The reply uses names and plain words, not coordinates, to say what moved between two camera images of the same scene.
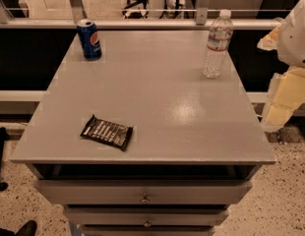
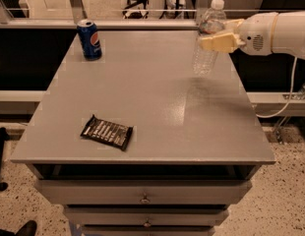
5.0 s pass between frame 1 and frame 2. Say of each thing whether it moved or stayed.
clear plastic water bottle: moved
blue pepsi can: stayed
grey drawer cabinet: stayed
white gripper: moved
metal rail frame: stayed
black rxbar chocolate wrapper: stayed
